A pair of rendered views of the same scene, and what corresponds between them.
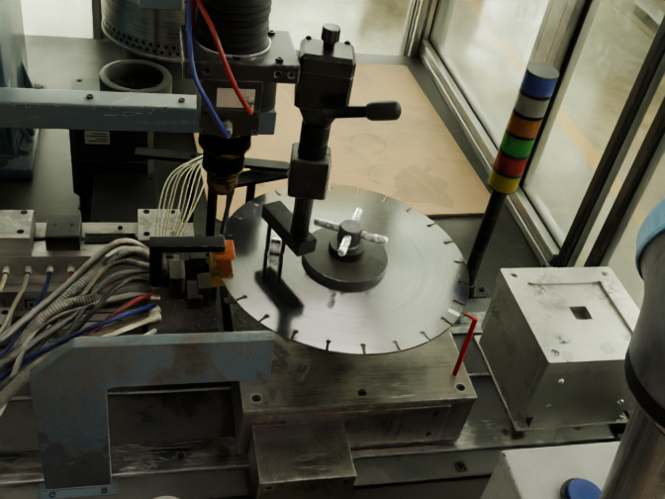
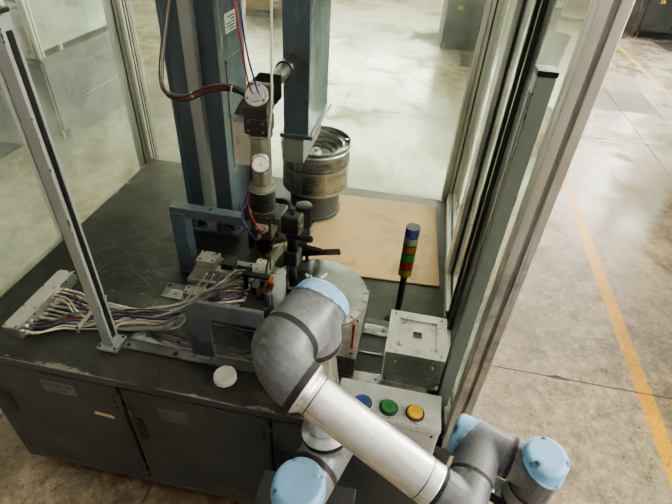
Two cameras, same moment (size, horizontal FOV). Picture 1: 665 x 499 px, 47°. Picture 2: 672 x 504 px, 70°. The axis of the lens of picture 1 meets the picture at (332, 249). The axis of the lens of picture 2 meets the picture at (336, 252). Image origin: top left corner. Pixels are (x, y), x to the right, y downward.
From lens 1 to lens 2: 0.74 m
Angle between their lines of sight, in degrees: 21
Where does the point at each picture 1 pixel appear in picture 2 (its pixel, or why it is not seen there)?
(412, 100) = (427, 224)
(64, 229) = (228, 262)
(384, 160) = (394, 252)
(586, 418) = (414, 383)
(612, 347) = (420, 351)
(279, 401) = not seen: hidden behind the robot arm
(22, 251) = (212, 268)
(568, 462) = (366, 388)
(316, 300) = not seen: hidden behind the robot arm
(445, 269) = (355, 304)
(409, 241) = (348, 289)
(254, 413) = not seen: hidden behind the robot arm
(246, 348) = (252, 315)
